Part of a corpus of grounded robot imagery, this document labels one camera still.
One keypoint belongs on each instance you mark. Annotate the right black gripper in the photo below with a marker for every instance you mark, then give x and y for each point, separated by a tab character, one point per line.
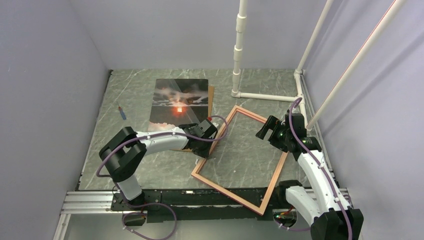
273	123

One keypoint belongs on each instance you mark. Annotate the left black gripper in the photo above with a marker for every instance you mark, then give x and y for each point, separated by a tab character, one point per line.
205	152

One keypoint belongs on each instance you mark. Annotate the wooden picture frame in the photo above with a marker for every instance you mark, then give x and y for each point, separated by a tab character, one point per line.
240	159

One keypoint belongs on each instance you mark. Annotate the clear acrylic sheet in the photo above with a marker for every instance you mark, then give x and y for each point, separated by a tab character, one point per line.
188	97

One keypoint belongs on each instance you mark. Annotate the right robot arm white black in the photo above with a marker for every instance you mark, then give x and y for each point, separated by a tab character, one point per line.
329	214

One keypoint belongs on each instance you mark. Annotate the sunset landscape photo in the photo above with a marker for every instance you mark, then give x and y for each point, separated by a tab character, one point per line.
162	115

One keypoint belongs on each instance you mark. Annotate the brown backing board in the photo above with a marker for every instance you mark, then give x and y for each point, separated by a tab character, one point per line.
211	90

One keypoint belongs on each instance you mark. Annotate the small blue red screwdriver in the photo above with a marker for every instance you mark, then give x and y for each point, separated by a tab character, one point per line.
121	112

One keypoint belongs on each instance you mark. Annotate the white pvc pipe stand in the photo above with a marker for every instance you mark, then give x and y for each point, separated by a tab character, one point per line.
241	21

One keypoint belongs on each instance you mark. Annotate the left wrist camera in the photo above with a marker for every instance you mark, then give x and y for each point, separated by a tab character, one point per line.
215	124

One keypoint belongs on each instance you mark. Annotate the aluminium extrusion rail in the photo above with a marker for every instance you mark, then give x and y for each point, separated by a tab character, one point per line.
103	215

